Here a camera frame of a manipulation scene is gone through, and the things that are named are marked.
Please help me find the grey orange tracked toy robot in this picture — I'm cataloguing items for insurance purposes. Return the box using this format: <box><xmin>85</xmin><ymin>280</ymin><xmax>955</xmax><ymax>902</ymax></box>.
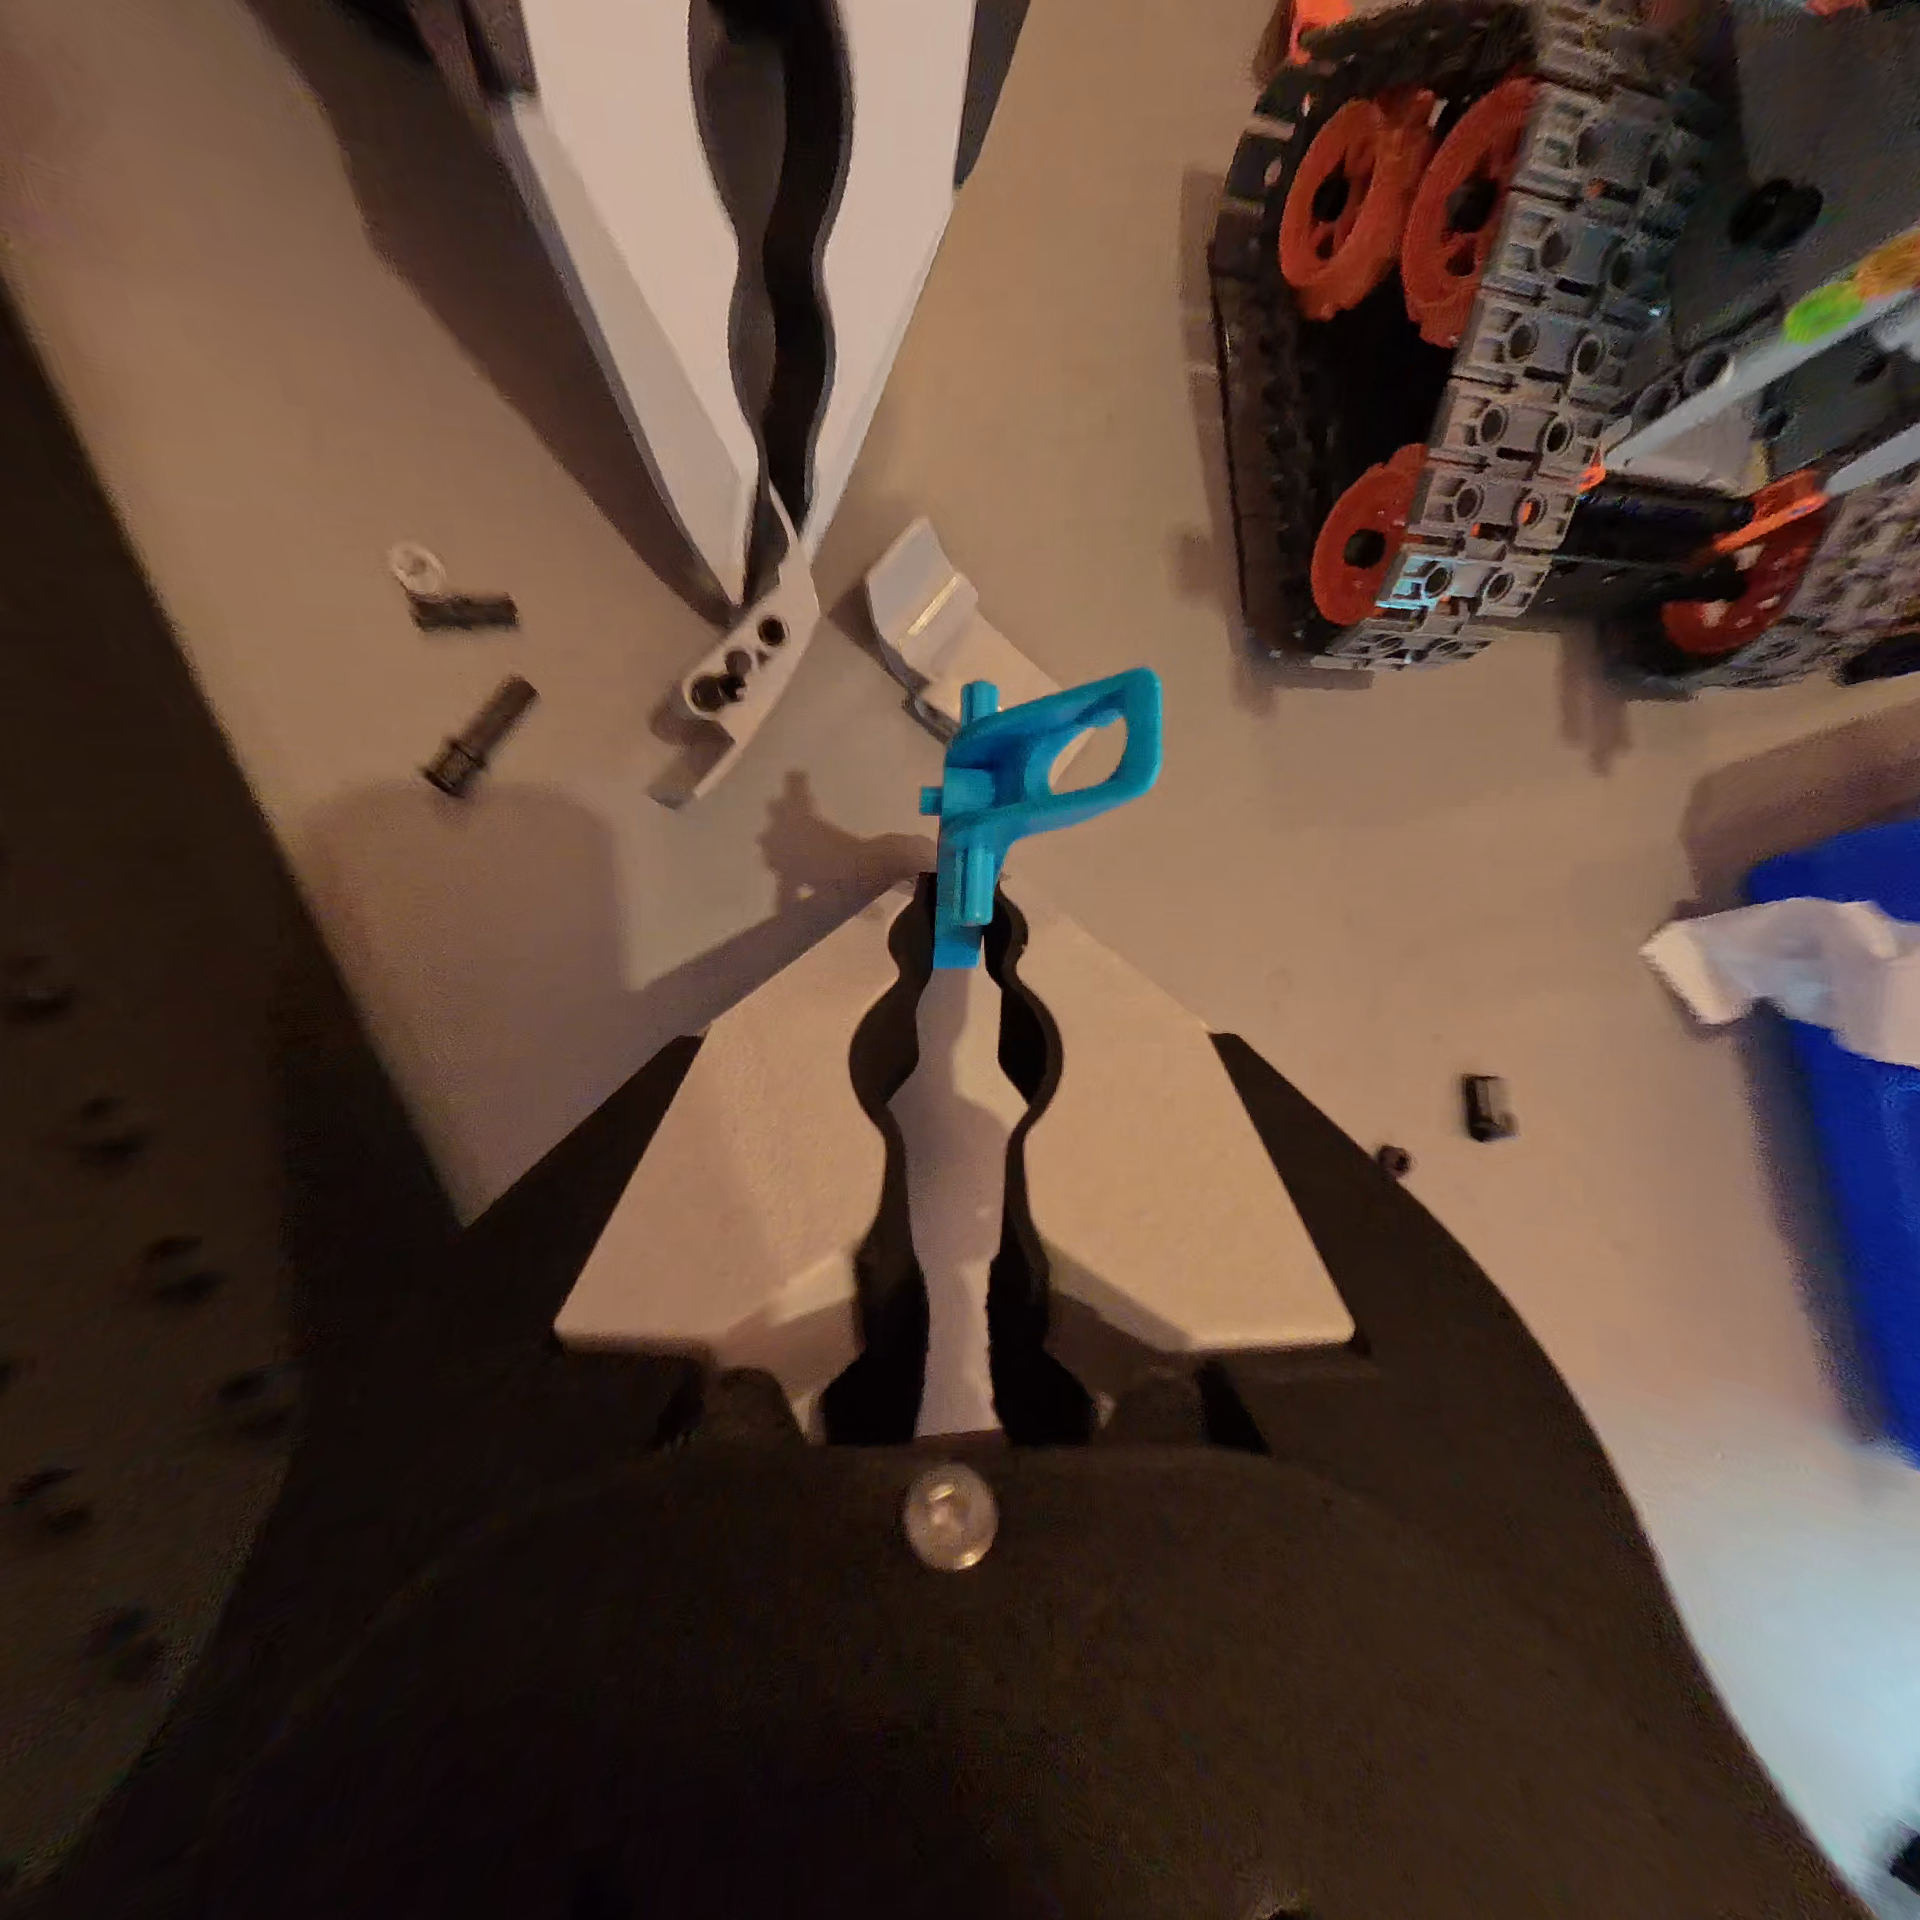
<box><xmin>1209</xmin><ymin>0</ymin><xmax>1920</xmax><ymax>696</ymax></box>

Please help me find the blue storage bin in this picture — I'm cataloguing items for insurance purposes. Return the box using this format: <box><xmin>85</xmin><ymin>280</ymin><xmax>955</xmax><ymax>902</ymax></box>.
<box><xmin>1739</xmin><ymin>817</ymin><xmax>1920</xmax><ymax>1463</ymax></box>

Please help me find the black perforated chair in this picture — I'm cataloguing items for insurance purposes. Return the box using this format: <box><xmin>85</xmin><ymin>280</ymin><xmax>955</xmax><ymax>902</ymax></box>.
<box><xmin>0</xmin><ymin>270</ymin><xmax>467</xmax><ymax>1890</ymax></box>

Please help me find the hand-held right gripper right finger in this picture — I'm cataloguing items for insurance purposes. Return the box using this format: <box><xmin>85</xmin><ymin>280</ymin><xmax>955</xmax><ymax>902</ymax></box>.
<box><xmin>984</xmin><ymin>885</ymin><xmax>1356</xmax><ymax>1449</ymax></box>

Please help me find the grey curved panel assembly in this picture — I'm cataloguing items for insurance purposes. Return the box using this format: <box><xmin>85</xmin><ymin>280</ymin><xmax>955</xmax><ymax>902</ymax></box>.
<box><xmin>862</xmin><ymin>515</ymin><xmax>1051</xmax><ymax>737</ymax></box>
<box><xmin>647</xmin><ymin>497</ymin><xmax>823</xmax><ymax>814</ymax></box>

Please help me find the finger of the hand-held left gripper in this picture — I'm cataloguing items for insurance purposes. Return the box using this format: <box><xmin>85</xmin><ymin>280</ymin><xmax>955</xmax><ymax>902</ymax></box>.
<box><xmin>764</xmin><ymin>0</ymin><xmax>979</xmax><ymax>540</ymax></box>
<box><xmin>496</xmin><ymin>0</ymin><xmax>789</xmax><ymax>610</ymax></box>

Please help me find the black pin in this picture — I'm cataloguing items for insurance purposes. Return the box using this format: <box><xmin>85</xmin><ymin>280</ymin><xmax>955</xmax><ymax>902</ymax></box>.
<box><xmin>425</xmin><ymin>676</ymin><xmax>540</xmax><ymax>798</ymax></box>

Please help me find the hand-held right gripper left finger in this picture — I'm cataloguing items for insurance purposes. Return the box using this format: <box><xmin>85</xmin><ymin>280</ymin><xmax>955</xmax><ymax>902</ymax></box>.
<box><xmin>555</xmin><ymin>875</ymin><xmax>940</xmax><ymax>1449</ymax></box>

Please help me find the clear plastic bag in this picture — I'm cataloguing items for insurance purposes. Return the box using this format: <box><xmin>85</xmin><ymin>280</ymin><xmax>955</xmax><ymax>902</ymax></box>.
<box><xmin>1641</xmin><ymin>902</ymin><xmax>1920</xmax><ymax>1072</ymax></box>

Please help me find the teal separator tool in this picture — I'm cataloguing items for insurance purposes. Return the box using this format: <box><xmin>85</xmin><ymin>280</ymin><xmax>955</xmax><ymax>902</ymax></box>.
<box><xmin>917</xmin><ymin>665</ymin><xmax>1161</xmax><ymax>970</ymax></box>

